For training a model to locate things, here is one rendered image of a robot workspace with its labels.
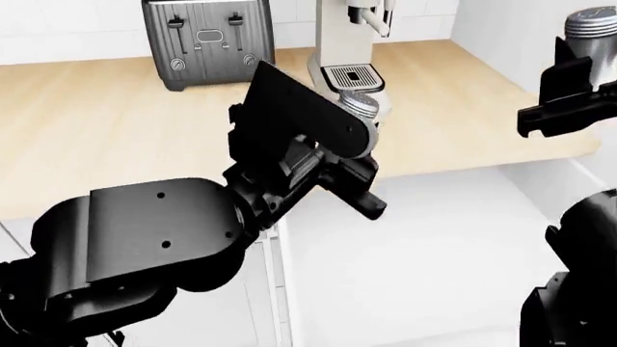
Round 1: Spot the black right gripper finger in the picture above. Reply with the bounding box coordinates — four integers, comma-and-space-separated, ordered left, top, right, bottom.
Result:
538, 35, 596, 105

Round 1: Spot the white open drawer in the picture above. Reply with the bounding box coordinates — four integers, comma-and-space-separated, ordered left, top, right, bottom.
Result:
282, 158, 617, 347

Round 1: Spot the beige coffee machine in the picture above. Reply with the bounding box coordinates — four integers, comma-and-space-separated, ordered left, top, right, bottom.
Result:
307, 0, 392, 93

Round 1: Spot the silver four-slot toaster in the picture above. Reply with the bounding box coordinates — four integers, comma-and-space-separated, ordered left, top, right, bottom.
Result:
141, 0, 277, 93

